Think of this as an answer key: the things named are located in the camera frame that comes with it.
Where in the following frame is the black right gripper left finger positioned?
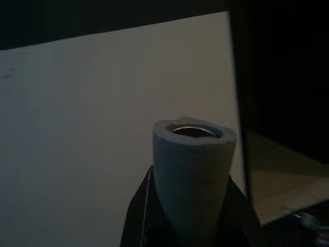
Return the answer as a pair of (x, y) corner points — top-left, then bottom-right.
(120, 166), (176, 247)

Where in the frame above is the broom with grey foam handle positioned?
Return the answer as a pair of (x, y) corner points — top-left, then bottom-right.
(153, 116), (237, 247)

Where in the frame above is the black floor mat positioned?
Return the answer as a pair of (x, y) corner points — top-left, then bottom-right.
(259, 197), (329, 247)

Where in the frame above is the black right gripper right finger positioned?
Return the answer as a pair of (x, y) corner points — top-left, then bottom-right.
(217, 174), (266, 247)

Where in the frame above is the crushed clear plastic bottle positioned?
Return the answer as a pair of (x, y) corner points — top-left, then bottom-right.
(282, 205), (329, 232)

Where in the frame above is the black cabinet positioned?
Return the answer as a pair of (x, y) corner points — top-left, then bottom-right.
(244, 0), (329, 168)

